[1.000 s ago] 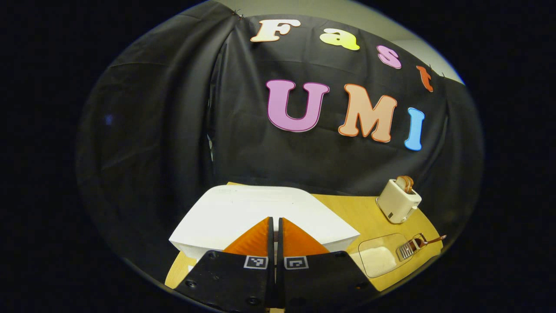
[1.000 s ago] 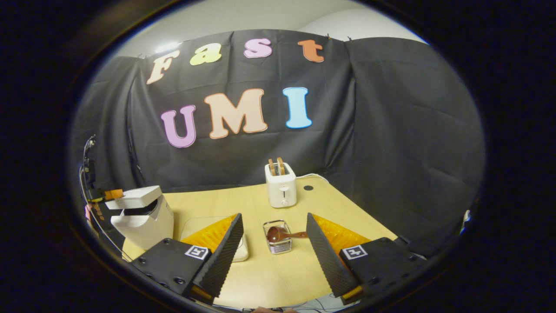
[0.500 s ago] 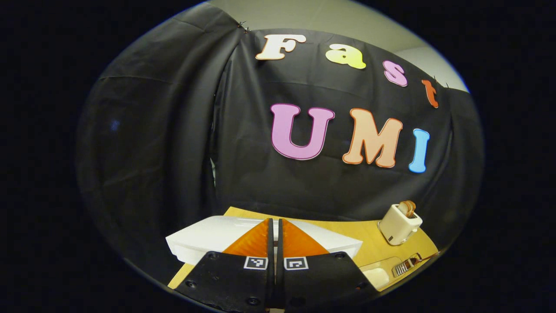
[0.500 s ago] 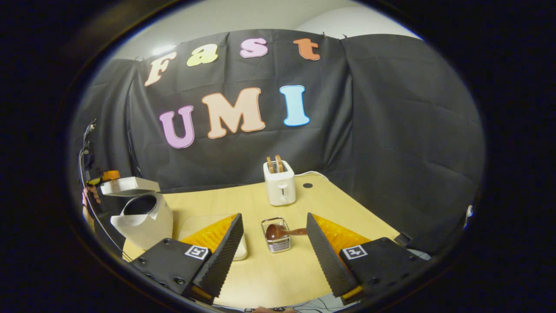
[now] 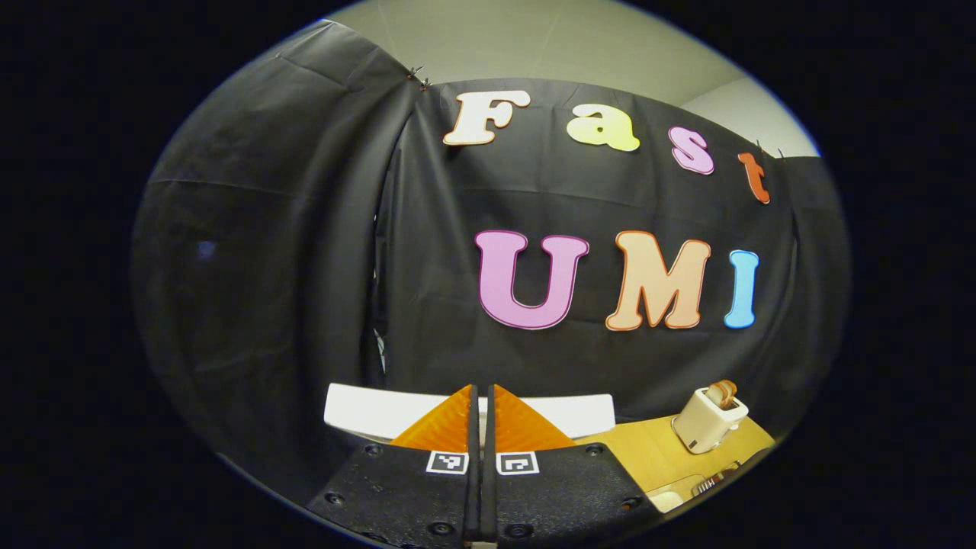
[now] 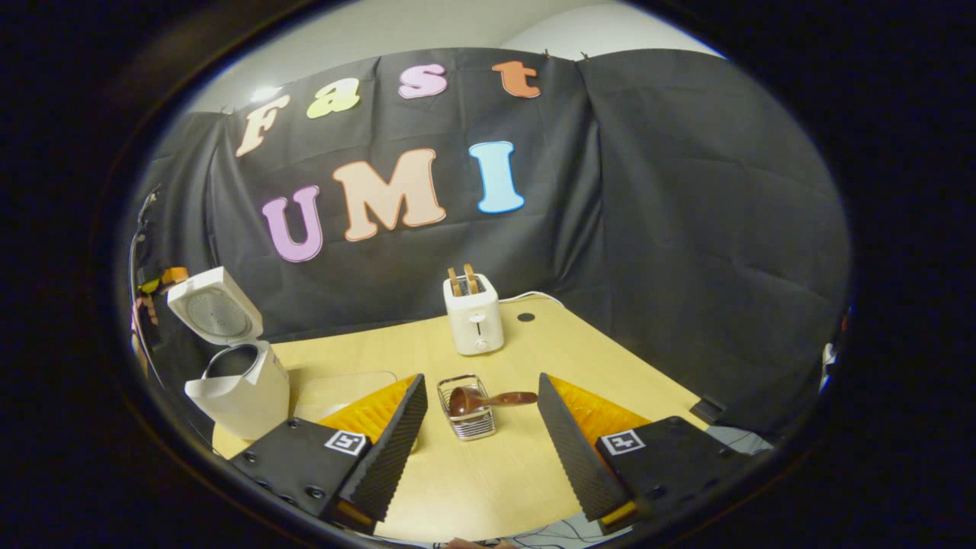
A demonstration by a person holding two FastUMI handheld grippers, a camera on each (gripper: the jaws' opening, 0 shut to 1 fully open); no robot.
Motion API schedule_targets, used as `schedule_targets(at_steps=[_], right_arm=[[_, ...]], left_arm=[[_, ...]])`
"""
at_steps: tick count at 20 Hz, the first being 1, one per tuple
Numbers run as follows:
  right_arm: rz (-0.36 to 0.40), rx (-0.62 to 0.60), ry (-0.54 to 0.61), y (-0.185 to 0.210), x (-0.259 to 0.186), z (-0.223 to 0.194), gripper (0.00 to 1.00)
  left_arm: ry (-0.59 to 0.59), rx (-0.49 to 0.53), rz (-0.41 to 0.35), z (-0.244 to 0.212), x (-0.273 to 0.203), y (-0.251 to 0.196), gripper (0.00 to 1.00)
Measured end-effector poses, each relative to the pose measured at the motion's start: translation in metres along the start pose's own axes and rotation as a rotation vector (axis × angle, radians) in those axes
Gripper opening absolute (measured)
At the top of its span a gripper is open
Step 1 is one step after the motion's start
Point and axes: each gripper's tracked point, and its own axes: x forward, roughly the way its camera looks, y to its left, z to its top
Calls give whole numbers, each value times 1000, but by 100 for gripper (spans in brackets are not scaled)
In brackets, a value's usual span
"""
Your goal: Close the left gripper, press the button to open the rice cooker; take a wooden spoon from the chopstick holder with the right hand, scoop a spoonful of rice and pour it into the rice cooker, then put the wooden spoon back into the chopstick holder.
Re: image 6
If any black backdrop cloth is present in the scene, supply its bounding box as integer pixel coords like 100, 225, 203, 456
126, 47, 851, 439

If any clear plastic container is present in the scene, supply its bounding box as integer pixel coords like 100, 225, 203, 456
294, 371, 399, 425

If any white rice cooker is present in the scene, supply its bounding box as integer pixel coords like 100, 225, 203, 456
168, 267, 291, 441

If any brown wooden spoon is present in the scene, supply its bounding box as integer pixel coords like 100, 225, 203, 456
448, 387, 538, 418

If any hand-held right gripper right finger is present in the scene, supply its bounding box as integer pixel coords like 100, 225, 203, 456
538, 372, 763, 535

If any metal wire chopstick holder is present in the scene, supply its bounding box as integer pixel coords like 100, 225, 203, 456
437, 374, 496, 441

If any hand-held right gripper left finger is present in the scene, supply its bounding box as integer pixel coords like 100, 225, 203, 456
229, 374, 429, 535

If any white toaster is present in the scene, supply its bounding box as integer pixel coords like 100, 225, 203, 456
444, 273, 505, 356

